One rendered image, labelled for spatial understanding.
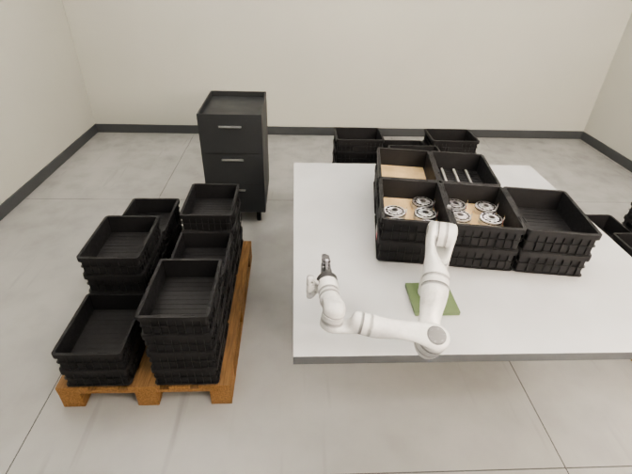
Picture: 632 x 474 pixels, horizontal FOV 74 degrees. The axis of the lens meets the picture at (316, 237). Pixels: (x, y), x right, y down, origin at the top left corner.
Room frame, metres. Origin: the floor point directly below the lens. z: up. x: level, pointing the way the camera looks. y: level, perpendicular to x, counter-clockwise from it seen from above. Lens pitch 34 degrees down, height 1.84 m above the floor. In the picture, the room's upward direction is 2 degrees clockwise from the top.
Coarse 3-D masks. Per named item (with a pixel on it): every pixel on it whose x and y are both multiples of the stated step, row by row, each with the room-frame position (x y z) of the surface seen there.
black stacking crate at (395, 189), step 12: (384, 192) 1.88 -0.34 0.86; (396, 192) 1.87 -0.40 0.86; (408, 192) 1.87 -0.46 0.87; (420, 192) 1.86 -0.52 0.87; (432, 192) 1.86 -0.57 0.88; (444, 216) 1.59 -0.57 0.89; (384, 228) 1.51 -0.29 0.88; (396, 228) 1.50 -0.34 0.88; (408, 228) 1.50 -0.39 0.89; (420, 228) 1.49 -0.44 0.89; (384, 240) 1.50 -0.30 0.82; (396, 240) 1.50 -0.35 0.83; (408, 240) 1.50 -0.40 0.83; (420, 240) 1.49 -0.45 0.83
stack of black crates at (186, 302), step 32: (160, 288) 1.49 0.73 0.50; (192, 288) 1.51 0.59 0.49; (160, 320) 1.21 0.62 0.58; (192, 320) 1.22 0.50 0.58; (224, 320) 1.53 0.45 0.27; (160, 352) 1.21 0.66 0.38; (192, 352) 1.22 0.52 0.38; (224, 352) 1.41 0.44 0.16; (160, 384) 1.21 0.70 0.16; (192, 384) 1.22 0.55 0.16
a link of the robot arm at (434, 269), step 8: (432, 224) 1.29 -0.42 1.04; (432, 232) 1.25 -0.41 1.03; (432, 240) 1.22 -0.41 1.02; (432, 248) 1.19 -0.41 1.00; (432, 256) 1.16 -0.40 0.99; (424, 264) 1.15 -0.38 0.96; (432, 264) 1.13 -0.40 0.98; (440, 264) 1.12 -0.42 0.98; (424, 272) 1.12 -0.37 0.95; (432, 272) 1.10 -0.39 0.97; (440, 272) 1.09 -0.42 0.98; (448, 272) 1.11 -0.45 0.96; (424, 280) 1.08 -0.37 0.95; (440, 280) 1.06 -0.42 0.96; (448, 280) 1.08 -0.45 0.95
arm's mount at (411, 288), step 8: (408, 288) 1.31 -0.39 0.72; (416, 288) 1.31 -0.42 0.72; (408, 296) 1.27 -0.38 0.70; (416, 296) 1.26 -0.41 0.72; (448, 296) 1.26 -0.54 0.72; (416, 304) 1.21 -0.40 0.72; (448, 304) 1.22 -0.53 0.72; (456, 304) 1.22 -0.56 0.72; (416, 312) 1.17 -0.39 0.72; (448, 312) 1.17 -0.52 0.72; (456, 312) 1.18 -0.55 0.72
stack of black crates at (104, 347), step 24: (96, 312) 1.54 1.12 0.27; (120, 312) 1.55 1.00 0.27; (72, 336) 1.34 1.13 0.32; (96, 336) 1.39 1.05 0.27; (120, 336) 1.39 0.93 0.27; (72, 360) 1.20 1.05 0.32; (96, 360) 1.20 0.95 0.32; (120, 360) 1.21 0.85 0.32; (72, 384) 1.19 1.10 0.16; (96, 384) 1.20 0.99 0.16; (120, 384) 1.20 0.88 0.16
